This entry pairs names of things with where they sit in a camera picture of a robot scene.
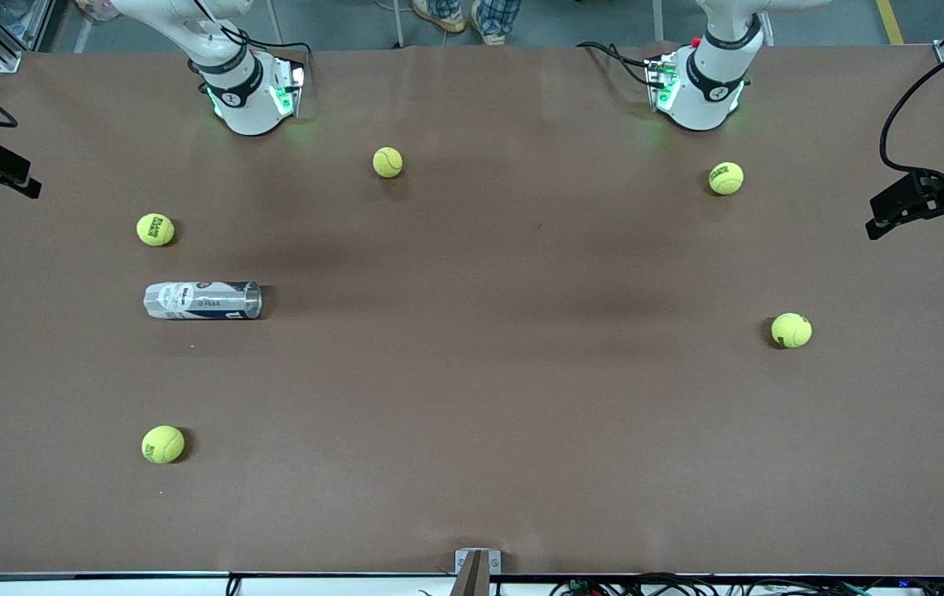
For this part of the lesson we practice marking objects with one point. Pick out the clear plastic tennis ball can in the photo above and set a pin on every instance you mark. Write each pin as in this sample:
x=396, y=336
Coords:
x=199, y=300

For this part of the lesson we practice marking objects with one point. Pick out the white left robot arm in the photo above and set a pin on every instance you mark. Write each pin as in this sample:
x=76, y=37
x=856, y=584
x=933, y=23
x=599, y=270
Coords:
x=708, y=91

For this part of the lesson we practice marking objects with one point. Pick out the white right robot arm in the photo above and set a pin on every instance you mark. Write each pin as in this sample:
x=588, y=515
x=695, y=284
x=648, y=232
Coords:
x=244, y=99

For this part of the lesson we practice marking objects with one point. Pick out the yellow tennis ball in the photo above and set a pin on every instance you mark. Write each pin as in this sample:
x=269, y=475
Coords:
x=792, y=330
x=163, y=444
x=156, y=230
x=725, y=178
x=387, y=162

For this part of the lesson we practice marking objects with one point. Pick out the grey metal leg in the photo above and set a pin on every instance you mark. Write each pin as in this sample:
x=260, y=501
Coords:
x=657, y=21
x=398, y=25
x=276, y=21

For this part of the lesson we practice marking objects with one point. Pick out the tan shoe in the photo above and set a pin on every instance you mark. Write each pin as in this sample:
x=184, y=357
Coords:
x=493, y=33
x=439, y=15

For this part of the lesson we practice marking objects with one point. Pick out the blue plaid trousers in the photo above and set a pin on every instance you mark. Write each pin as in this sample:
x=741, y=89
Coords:
x=501, y=10

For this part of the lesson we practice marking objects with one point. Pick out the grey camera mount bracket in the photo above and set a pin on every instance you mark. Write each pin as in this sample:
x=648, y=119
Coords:
x=464, y=563

